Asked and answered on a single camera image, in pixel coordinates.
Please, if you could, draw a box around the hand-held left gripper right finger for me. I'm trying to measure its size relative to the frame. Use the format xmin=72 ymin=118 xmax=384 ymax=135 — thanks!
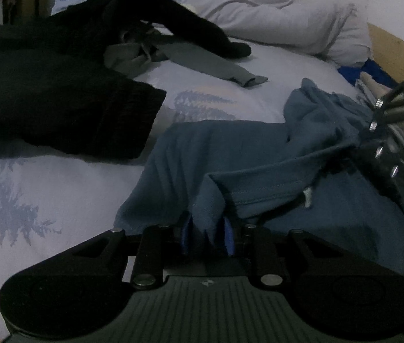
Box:
xmin=223 ymin=217 xmax=360 ymax=290

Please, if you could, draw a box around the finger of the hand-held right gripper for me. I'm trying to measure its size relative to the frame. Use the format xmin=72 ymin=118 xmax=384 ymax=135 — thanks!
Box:
xmin=361 ymin=129 xmax=404 ymax=201
xmin=368 ymin=73 xmax=404 ymax=135

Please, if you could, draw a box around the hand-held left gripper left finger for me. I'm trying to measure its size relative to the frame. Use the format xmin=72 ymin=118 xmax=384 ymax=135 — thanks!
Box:
xmin=62 ymin=218 xmax=193 ymax=290

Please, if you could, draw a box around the teal blue t-shirt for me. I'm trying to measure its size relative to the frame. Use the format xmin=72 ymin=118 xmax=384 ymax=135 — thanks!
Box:
xmin=114 ymin=77 xmax=404 ymax=284

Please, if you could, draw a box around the beige folded garment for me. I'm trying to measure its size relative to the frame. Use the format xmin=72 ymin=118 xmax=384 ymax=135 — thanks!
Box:
xmin=359 ymin=71 xmax=381 ymax=91

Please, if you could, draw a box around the royal blue cloth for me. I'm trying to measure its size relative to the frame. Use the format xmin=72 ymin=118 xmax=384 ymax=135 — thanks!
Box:
xmin=338 ymin=59 xmax=400 ymax=88

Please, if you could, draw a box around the wooden headboard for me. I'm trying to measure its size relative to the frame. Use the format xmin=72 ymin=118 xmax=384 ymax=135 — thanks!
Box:
xmin=367 ymin=22 xmax=404 ymax=87

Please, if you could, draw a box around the light blue printed duvet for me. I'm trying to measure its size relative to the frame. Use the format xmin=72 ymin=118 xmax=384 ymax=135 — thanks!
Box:
xmin=46 ymin=0 xmax=373 ymax=67

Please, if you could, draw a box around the grey-green garment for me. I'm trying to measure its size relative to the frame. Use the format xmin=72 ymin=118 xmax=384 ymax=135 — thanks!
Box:
xmin=103 ymin=30 xmax=269 ymax=88

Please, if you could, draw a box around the black garment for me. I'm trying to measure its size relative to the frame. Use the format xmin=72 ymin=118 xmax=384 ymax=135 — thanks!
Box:
xmin=0 ymin=0 xmax=252 ymax=160

